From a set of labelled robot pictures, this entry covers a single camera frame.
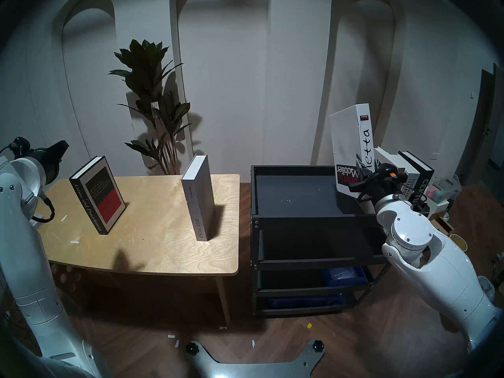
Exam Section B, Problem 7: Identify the brown cardboard box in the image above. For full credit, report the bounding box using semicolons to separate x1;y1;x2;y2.
429;216;453;235

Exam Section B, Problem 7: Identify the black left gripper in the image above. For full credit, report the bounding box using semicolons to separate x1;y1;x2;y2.
27;140;69;185

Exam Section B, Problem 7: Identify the dark green potted plant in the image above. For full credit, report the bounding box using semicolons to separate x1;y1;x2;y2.
108;39;193;175

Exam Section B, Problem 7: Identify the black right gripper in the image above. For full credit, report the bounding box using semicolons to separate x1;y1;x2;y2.
348;155;408;202

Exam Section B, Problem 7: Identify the white Design Hotels yearbook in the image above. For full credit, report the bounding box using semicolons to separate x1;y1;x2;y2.
400;165;421;202

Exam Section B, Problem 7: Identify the white Welcome book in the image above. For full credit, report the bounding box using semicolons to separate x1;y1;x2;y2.
374;146;406;175

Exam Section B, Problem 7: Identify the black Century book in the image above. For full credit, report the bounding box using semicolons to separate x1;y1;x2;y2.
398;151;435;208

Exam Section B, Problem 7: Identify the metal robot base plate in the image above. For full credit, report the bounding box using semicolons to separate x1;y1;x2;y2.
184;340;326;378

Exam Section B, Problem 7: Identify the white Arietta book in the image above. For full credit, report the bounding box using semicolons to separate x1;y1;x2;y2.
329;104;376;199

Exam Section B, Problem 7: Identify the grey Special Issue book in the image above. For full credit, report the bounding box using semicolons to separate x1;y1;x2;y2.
181;154;216;242

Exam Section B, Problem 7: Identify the light wooden table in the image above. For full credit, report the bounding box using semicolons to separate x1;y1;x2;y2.
31;174;241;324

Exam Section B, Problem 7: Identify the dark room door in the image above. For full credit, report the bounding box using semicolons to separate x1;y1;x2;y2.
457;64;504;187

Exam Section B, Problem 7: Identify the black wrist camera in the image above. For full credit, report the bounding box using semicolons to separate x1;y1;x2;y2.
387;170;409;189
10;136;31;155

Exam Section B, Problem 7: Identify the black Crime and Punishment book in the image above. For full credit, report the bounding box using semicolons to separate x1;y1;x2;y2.
69;156;127;235

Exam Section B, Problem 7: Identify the black left camera cable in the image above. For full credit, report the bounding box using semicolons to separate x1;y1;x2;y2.
30;194;56;224

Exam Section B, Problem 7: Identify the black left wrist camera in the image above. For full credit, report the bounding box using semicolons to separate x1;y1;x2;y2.
10;136;31;155

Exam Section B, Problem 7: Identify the black metal shelf cart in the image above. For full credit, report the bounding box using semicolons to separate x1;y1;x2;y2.
250;165;394;317

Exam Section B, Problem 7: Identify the clear plastic storage box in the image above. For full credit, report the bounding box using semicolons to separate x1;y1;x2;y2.
427;176;462;204

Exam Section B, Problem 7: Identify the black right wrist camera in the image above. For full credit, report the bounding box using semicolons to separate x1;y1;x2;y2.
387;170;409;189

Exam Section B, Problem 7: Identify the blue plastic bin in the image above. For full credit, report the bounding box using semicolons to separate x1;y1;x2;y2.
325;266;369;286

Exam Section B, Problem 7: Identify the white square box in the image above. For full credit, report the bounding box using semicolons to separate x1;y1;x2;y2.
423;194;449;217

